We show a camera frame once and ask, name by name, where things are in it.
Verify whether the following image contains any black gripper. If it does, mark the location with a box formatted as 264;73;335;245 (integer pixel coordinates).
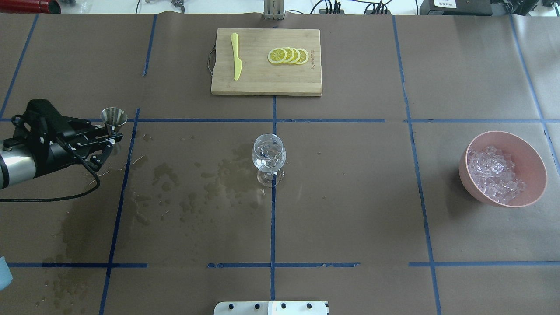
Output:
52;116;123;172

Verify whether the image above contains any steel jigger measuring cup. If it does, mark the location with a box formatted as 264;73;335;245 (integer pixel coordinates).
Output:
100;107;129;152

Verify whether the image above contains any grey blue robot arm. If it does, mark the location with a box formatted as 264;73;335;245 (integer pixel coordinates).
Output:
1;108;128;188

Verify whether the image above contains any clear wine glass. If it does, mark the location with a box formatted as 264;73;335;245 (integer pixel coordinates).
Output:
252;133;287;187

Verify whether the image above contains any pile of clear ice cubes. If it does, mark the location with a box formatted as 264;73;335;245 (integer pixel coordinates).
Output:
466;146;527;204

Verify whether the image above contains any red cylinder bottle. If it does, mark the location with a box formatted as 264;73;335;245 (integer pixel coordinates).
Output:
0;0;61;14

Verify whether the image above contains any yellow plastic knife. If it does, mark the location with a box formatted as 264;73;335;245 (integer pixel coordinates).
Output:
231;33;243;81

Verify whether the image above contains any bamboo cutting board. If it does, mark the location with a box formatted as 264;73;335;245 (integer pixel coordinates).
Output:
211;28;323;96

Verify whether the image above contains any lemon slice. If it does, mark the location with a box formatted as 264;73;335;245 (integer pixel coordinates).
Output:
267;48;288;64
288;48;301;64
295;48;309;65
282;47;292;63

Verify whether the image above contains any black power strip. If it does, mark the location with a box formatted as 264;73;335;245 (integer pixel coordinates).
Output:
314;0;344;15

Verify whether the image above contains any black box device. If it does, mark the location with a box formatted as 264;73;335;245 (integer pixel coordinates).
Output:
419;0;493;16

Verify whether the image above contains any pink bowl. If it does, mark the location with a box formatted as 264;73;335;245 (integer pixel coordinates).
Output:
458;131;548;209

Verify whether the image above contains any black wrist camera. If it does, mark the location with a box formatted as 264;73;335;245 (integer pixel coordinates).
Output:
24;99;76;142

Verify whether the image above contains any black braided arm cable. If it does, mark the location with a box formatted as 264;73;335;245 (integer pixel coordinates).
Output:
0;115;101;203

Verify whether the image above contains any grey metal bracket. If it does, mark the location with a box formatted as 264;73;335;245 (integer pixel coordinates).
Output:
263;0;285;21

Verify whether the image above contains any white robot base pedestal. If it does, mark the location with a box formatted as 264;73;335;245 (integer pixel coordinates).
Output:
213;301;329;315

